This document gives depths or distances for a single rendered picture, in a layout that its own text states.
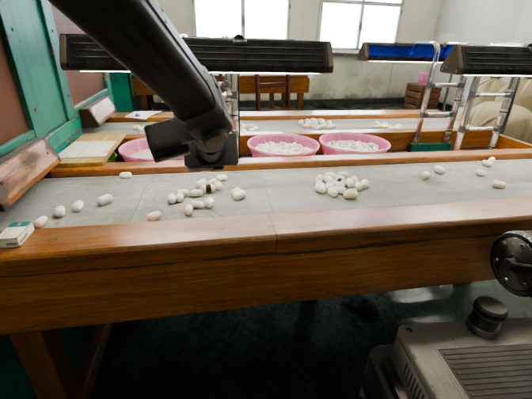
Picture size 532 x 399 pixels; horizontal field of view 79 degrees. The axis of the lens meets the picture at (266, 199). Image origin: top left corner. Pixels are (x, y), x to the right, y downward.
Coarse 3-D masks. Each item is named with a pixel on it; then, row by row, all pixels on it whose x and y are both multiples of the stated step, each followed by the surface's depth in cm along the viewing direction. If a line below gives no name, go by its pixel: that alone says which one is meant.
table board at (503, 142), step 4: (500, 136) 151; (504, 136) 149; (500, 140) 151; (504, 140) 149; (508, 140) 147; (512, 140) 145; (516, 140) 144; (496, 144) 153; (500, 144) 151; (504, 144) 149; (508, 144) 147; (512, 144) 145; (516, 144) 144; (520, 144) 142; (524, 144) 140; (528, 144) 138; (496, 148) 153; (500, 148) 151; (504, 148) 149; (508, 148) 147; (512, 148) 146; (516, 148) 144; (520, 148) 142; (524, 148) 140
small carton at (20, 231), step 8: (16, 224) 62; (24, 224) 62; (32, 224) 63; (8, 232) 59; (16, 232) 59; (24, 232) 60; (0, 240) 57; (8, 240) 58; (16, 240) 58; (24, 240) 60; (0, 248) 58
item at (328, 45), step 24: (72, 48) 70; (96, 48) 71; (192, 48) 74; (216, 48) 75; (240, 48) 76; (264, 48) 77; (288, 48) 78; (312, 48) 79; (240, 72) 77; (264, 72) 78; (288, 72) 79; (312, 72) 80
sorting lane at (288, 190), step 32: (512, 160) 118; (32, 192) 84; (64, 192) 85; (96, 192) 85; (128, 192) 86; (160, 192) 86; (224, 192) 87; (256, 192) 88; (288, 192) 88; (320, 192) 89; (384, 192) 90; (416, 192) 90; (448, 192) 91; (480, 192) 92; (512, 192) 92; (0, 224) 70; (64, 224) 71; (96, 224) 71
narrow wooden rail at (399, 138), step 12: (240, 132) 133; (252, 132) 134; (264, 132) 134; (276, 132) 135; (288, 132) 135; (300, 132) 136; (312, 132) 136; (324, 132) 137; (360, 132) 139; (372, 132) 140; (384, 132) 140; (396, 132) 141; (408, 132) 142; (420, 132) 144; (432, 132) 145; (444, 132) 146; (456, 132) 147; (468, 132) 148; (480, 132) 149; (120, 144) 123; (240, 144) 131; (396, 144) 144; (468, 144) 151; (480, 144) 152; (120, 156) 125; (252, 156) 134
